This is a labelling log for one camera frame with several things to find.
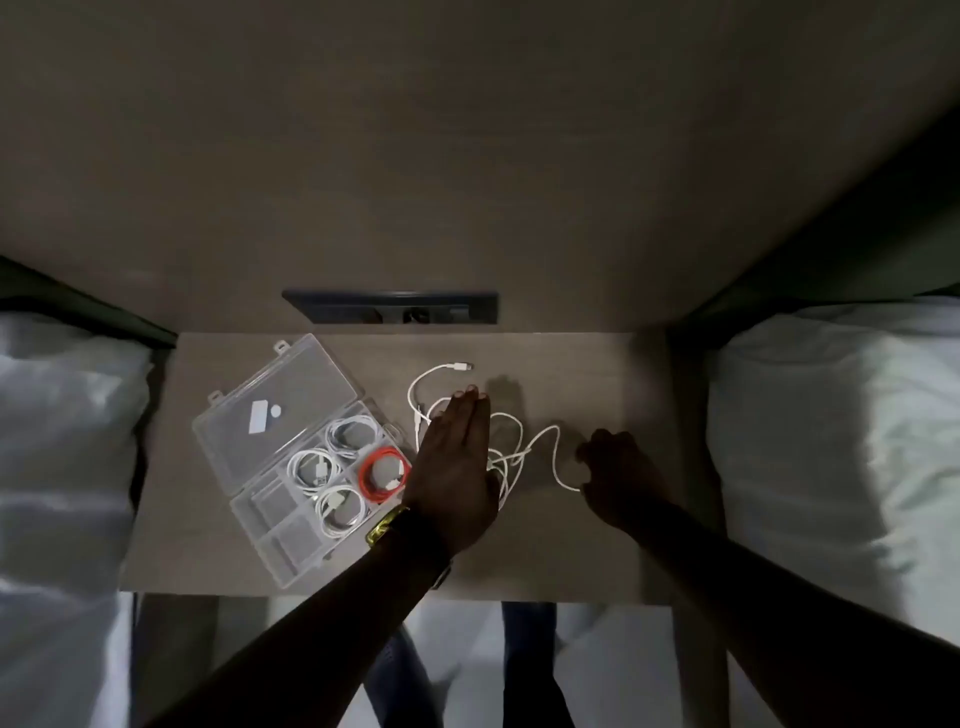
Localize person's left hand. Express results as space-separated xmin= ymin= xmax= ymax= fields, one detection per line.
xmin=402 ymin=384 xmax=503 ymax=557

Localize person's right hand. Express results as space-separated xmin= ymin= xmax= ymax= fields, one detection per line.
xmin=575 ymin=428 xmax=674 ymax=533

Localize white charging cable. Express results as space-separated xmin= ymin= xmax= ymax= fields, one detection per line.
xmin=407 ymin=362 xmax=585 ymax=512

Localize person's right forearm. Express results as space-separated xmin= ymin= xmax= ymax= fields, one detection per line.
xmin=626 ymin=498 xmax=960 ymax=728

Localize person's left forearm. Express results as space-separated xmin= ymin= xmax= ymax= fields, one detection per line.
xmin=146 ymin=517 xmax=481 ymax=728

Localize gold wristwatch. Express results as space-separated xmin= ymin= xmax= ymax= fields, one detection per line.
xmin=365 ymin=504 xmax=454 ymax=592

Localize clear plastic organizer box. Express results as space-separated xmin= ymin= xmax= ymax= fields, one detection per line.
xmin=192 ymin=333 xmax=414 ymax=591

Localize blue jeans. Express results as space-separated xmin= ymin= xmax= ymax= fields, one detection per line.
xmin=363 ymin=600 xmax=577 ymax=728

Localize white bed pillow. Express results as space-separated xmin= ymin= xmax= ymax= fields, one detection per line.
xmin=0 ymin=309 xmax=156 ymax=728
xmin=703 ymin=296 xmax=960 ymax=648

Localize dark bed headboard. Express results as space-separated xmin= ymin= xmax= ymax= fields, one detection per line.
xmin=0 ymin=255 xmax=178 ymax=351
xmin=666 ymin=108 xmax=960 ymax=333

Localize coiled orange cable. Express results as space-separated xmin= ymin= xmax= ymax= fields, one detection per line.
xmin=357 ymin=446 xmax=412 ymax=503

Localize coiled white cable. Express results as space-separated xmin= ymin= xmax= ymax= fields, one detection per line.
xmin=287 ymin=447 xmax=345 ymax=493
xmin=324 ymin=414 xmax=384 ymax=461
xmin=315 ymin=485 xmax=369 ymax=540

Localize dark wall outlet panel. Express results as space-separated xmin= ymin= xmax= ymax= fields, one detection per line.
xmin=282 ymin=288 xmax=501 ymax=327

